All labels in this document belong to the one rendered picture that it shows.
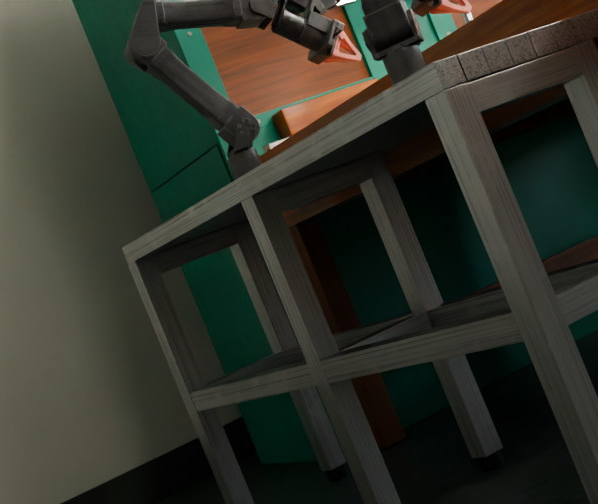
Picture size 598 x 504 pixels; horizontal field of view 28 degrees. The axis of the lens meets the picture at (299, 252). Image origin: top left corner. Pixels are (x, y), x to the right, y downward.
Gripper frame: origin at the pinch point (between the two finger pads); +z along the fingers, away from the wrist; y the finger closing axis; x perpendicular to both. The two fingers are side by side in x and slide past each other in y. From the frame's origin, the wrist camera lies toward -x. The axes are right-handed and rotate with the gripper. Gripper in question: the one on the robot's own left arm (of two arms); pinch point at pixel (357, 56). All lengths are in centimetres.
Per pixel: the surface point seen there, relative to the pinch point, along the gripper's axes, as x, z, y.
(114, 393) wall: 65, 2, 125
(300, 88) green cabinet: -11.8, 6.1, 48.2
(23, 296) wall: 47, -32, 124
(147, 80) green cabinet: -8, -27, 74
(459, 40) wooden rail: 16, -1, -49
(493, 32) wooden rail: 17, 0, -58
